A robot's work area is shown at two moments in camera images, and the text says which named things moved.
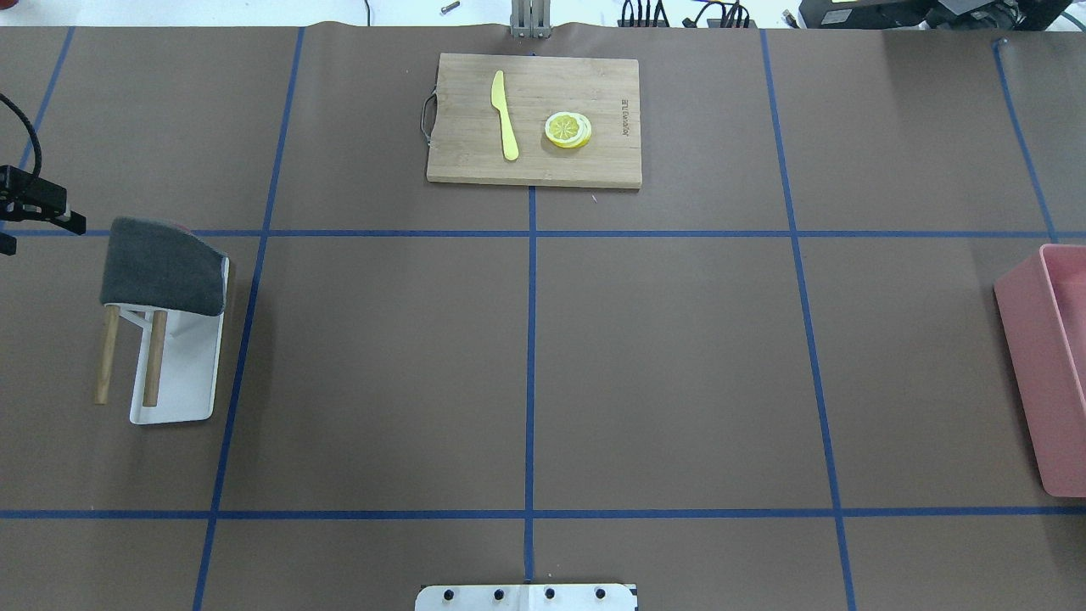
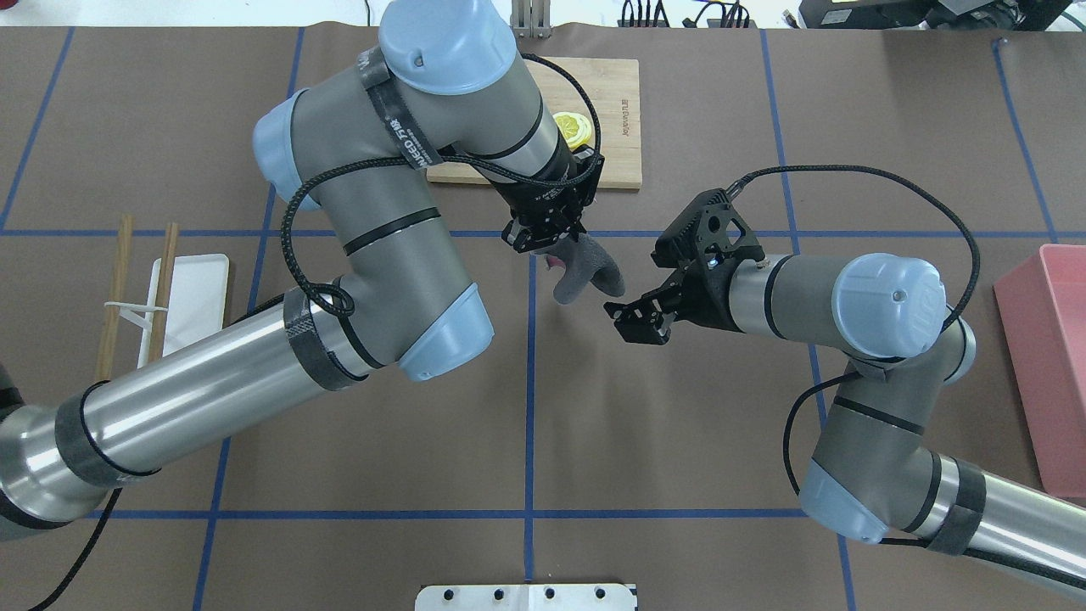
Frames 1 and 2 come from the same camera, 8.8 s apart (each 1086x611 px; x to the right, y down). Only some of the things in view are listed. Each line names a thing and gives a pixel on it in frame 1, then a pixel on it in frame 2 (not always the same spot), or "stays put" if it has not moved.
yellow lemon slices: (568, 130) stays put
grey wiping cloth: (160, 265) → (584, 260)
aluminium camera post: (530, 19) stays put
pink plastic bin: (1044, 306) stays put
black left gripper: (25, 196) → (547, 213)
